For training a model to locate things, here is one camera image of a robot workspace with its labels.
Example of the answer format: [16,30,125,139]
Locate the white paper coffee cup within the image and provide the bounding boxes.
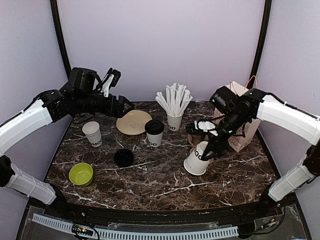
[146,132,163,148]

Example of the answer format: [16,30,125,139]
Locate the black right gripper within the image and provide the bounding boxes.
[199,110,249,160]

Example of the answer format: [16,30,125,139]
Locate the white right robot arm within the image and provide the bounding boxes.
[202,86,320,217]

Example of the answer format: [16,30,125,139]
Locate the cream bear paper bag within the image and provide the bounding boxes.
[213,81,260,152]

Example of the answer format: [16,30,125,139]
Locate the white perforated cable rail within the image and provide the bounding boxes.
[32,213,239,240]

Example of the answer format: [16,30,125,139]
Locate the paper wrapped straw far right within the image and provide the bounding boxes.
[178,89,193,116]

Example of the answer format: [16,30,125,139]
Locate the black left frame post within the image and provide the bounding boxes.
[50,0,72,78]

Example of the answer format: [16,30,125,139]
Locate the white paper cups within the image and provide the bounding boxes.
[82,121,103,148]

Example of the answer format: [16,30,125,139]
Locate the beige bear plate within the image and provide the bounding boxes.
[116,110,152,136]

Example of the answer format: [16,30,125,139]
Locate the white paper straw cup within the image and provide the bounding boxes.
[167,112,184,131]

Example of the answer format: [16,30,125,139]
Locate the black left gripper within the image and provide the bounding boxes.
[74,92,135,118]

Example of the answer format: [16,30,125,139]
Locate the black coffee cup lid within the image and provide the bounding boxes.
[144,119,165,135]

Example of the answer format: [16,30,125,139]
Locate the brown pulp cup carrier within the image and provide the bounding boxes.
[187,133,204,154]

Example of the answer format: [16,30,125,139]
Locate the black corner frame post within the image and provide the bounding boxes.
[249,0,272,80]

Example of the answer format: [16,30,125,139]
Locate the green plastic bowl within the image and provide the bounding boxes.
[68,162,94,187]

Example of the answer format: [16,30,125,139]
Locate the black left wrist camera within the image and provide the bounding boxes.
[68,67,100,95]

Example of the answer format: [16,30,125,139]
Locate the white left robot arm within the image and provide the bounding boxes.
[0,89,135,218]

